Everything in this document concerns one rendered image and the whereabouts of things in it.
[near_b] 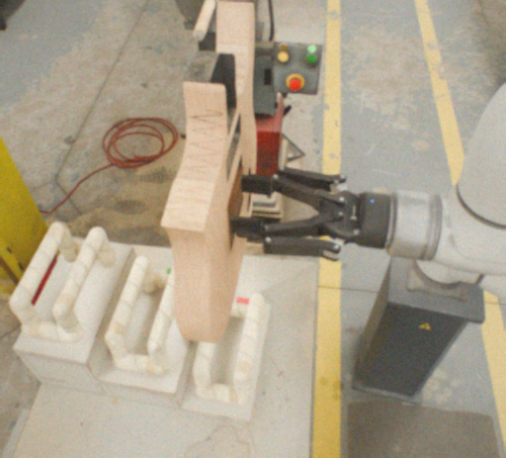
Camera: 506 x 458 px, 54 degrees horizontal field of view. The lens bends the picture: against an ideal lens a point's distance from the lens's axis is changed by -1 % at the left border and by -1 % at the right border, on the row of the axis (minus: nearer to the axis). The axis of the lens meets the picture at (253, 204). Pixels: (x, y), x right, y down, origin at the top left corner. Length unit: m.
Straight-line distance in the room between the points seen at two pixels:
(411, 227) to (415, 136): 2.50
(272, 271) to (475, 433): 1.22
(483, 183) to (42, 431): 0.94
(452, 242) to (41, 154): 2.70
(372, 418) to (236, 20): 1.72
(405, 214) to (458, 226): 0.06
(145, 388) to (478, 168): 0.73
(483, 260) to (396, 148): 2.38
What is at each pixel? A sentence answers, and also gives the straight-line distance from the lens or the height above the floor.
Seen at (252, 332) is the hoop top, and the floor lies 1.05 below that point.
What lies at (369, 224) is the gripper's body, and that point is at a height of 1.48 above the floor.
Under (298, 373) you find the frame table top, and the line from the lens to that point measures 1.13.
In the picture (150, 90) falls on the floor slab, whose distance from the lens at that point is 3.40.
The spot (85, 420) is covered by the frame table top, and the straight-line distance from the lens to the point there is 1.15.
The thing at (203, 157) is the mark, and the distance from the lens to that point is 0.55.
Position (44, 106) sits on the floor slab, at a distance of 3.47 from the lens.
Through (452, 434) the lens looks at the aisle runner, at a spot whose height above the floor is 0.00.
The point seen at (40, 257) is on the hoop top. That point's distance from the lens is 1.01.
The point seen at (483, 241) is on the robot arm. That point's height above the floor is 1.51.
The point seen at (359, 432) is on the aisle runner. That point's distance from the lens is 2.09.
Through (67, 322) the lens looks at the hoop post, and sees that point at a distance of 0.96.
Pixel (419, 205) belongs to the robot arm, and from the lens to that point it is 0.65.
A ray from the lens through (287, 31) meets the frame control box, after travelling 1.71.
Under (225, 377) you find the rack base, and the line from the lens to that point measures 1.11.
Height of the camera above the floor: 1.98
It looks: 49 degrees down
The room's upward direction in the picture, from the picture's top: straight up
